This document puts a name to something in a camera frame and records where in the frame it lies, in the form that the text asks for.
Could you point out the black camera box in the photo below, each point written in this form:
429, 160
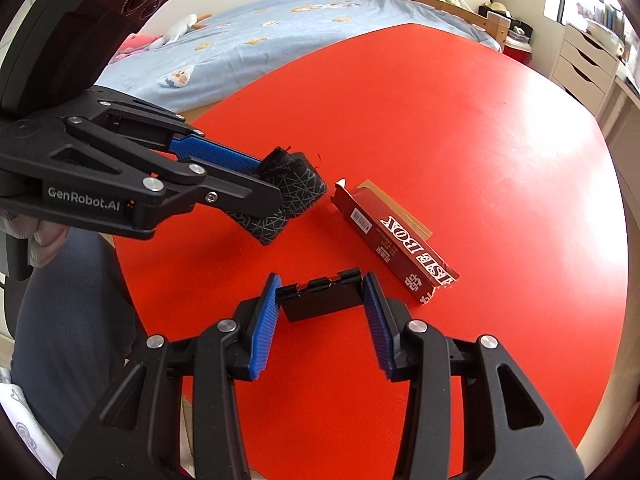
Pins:
62, 46

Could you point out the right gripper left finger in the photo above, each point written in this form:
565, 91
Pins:
133, 431

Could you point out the tan cardboard piece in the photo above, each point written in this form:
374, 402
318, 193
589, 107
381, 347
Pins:
388, 200

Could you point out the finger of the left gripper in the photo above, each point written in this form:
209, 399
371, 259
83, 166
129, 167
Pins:
232, 191
208, 151

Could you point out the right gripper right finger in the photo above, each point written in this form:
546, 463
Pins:
440, 389

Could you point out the red table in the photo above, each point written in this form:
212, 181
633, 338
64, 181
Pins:
479, 193

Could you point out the wooden bed frame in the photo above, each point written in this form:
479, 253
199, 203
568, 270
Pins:
494, 24

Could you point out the black plastic stand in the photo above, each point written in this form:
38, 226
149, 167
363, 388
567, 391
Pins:
321, 296

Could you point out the bed with blue sheet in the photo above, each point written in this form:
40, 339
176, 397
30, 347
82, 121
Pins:
237, 47

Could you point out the white drawer cabinet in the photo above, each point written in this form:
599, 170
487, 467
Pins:
584, 69

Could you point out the white plush toy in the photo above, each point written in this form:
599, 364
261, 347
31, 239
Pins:
179, 29

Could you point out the black patterned cloth roll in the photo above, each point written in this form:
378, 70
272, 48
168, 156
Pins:
300, 185

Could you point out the dark red paper box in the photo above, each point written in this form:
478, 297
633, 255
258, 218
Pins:
409, 257

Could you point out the grey gloved left hand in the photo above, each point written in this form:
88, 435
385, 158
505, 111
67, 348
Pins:
45, 238

